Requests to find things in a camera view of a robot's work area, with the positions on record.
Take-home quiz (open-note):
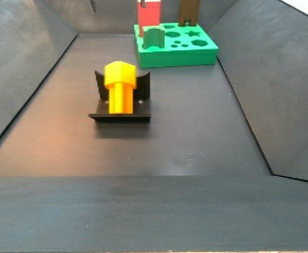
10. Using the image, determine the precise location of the green foam peg board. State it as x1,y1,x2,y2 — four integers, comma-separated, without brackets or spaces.
135,23,219,68

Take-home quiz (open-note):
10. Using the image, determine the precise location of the green arch peg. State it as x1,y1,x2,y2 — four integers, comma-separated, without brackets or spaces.
144,28,164,49

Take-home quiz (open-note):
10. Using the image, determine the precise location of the yellow three prong object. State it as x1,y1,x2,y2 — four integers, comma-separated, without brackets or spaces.
104,61,138,114

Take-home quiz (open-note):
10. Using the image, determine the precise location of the red rectangular block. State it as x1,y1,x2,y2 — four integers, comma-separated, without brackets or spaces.
138,0,162,36

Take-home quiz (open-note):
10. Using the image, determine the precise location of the black curved fixture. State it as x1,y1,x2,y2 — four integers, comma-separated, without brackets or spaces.
88,72,152,124

